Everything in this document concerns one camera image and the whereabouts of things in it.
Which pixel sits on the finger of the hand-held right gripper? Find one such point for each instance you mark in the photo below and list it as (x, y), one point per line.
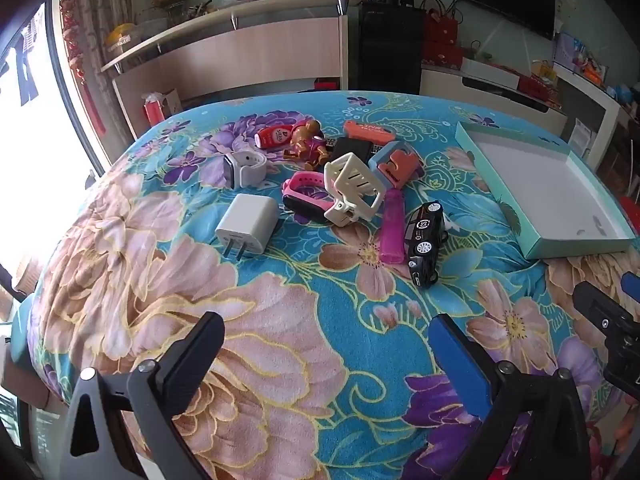
(600, 310)
(632, 287)

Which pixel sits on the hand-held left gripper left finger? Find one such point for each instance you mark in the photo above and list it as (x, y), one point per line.
(192, 375)

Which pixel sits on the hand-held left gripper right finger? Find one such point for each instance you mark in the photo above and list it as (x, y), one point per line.
(460, 365)

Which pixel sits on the black toy car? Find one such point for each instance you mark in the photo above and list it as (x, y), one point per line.
(422, 245)

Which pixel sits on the teal cardboard box lid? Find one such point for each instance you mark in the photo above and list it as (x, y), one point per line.
(540, 195)

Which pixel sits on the translucent pink stick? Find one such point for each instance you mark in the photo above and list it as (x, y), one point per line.
(392, 230)

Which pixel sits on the white charger plug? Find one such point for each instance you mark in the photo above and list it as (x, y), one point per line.
(247, 220)

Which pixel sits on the salmon and blue plastic toy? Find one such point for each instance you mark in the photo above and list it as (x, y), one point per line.
(400, 167)

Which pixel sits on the white smartwatch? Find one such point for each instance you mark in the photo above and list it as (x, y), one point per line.
(250, 167)

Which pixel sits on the cream plastic phone holder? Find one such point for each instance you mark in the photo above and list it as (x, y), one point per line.
(340, 170)

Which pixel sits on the black gold patterned lighter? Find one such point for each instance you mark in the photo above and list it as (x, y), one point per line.
(376, 150)

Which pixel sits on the black cube adapter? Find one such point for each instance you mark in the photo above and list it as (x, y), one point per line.
(352, 150)

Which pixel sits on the small red white bottle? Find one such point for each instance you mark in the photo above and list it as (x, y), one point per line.
(272, 137)

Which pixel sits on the pink brown toy dog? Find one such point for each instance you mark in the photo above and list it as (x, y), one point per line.
(307, 145)

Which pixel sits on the floral blue blanket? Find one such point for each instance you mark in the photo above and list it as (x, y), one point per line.
(300, 310)

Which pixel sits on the white printed paper sheet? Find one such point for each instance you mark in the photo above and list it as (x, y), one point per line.
(581, 135)

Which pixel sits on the teal chair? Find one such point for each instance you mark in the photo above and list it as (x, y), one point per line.
(22, 330)

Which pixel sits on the white side desk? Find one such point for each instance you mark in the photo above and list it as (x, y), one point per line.
(595, 95)

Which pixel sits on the flat red box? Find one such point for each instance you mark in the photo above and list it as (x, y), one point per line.
(537, 87)

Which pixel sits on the white flat box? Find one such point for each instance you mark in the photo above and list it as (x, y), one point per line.
(487, 70)

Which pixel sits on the red tissue box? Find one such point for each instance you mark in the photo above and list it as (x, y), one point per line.
(152, 110)

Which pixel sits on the beige paper bag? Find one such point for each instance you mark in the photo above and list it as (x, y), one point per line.
(172, 102)

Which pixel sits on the white tv stand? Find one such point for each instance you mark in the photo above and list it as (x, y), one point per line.
(440, 82)

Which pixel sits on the red gift box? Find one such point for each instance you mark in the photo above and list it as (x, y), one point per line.
(442, 55)

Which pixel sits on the small red box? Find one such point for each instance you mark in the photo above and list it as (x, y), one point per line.
(326, 85)

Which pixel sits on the curved wooden shelf unit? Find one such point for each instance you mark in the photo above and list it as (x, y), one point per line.
(250, 55)

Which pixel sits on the black water dispenser cabinet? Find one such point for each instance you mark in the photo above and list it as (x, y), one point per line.
(387, 45)

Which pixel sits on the yellow item on shelf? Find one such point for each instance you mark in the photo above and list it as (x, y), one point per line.
(120, 37)

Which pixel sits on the red hanging ornament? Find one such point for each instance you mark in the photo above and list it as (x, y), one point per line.
(75, 45)

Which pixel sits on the beige patterned curtain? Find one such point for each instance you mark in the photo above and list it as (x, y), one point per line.
(102, 35)

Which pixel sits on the wall calendar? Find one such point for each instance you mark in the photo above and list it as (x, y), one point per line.
(563, 52)

